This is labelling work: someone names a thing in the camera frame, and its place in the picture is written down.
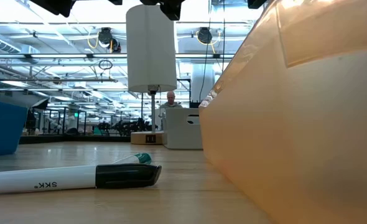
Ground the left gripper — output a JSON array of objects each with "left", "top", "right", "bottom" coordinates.
[{"left": 29, "top": 0, "right": 186, "bottom": 21}]

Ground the grey plastic bin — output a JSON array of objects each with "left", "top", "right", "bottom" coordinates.
[{"left": 161, "top": 107, "right": 203, "bottom": 151}]

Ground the green cap white marker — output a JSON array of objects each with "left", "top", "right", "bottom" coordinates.
[{"left": 111, "top": 152, "right": 153, "bottom": 166}]

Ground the black cap white marker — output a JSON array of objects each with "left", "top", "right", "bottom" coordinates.
[{"left": 0, "top": 163, "right": 162, "bottom": 195}]

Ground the blue plastic tray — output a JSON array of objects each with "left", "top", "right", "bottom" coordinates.
[{"left": 0, "top": 98, "right": 29, "bottom": 158}]

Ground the person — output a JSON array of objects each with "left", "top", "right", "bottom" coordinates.
[{"left": 159, "top": 90, "right": 184, "bottom": 110}]

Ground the orange translucent tray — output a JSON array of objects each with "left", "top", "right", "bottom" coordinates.
[{"left": 198, "top": 0, "right": 367, "bottom": 224}]

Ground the black ceiling cable reel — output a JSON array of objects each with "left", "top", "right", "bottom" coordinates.
[
  {"left": 197, "top": 27, "right": 214, "bottom": 45},
  {"left": 97, "top": 27, "right": 123, "bottom": 54}
]

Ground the black aluminium frame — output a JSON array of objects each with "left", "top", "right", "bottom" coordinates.
[{"left": 18, "top": 135, "right": 131, "bottom": 144}]

